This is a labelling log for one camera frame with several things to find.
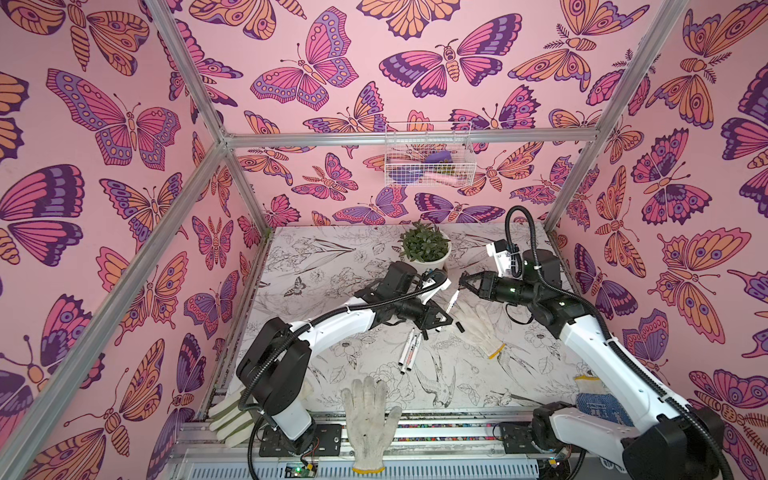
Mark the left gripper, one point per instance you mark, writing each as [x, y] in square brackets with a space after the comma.
[428, 312]

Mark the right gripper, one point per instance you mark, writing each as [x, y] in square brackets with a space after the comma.
[484, 285]

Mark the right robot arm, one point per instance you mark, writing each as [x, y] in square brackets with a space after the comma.
[667, 438]

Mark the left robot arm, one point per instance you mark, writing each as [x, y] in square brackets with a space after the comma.
[273, 368]

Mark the white glove on table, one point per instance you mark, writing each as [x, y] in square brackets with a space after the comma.
[479, 331]

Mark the white potted green plant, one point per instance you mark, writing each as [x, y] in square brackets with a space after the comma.
[425, 247]

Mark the white glove front edge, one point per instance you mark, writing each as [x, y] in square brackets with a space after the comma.
[370, 426]

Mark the blue dotted glove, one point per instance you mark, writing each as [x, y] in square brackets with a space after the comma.
[595, 399]

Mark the small circuit board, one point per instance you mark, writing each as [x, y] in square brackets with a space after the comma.
[300, 470]

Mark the striped glove left edge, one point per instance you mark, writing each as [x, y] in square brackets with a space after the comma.
[230, 425]

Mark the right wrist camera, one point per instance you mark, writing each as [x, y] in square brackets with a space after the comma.
[506, 258]

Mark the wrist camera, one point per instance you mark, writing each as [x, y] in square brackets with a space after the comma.
[432, 282]
[506, 258]

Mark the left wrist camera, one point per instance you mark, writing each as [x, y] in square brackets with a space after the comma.
[432, 282]

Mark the white wire wall basket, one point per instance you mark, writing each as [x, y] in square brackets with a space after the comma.
[429, 158]

